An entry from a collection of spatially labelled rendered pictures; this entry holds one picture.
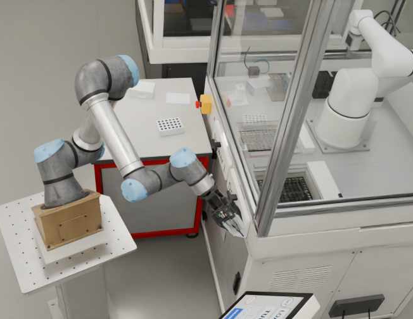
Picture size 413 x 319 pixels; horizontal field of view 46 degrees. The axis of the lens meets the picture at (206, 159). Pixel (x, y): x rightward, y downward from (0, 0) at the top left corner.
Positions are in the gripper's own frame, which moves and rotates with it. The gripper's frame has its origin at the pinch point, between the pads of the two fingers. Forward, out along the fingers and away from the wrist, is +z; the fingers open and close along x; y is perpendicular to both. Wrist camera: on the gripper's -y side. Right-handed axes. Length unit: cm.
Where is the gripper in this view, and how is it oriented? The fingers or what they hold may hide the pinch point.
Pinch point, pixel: (241, 232)
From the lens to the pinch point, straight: 164.6
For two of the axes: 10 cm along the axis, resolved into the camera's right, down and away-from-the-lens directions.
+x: 8.0, -5.9, -0.7
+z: 5.9, 7.8, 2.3
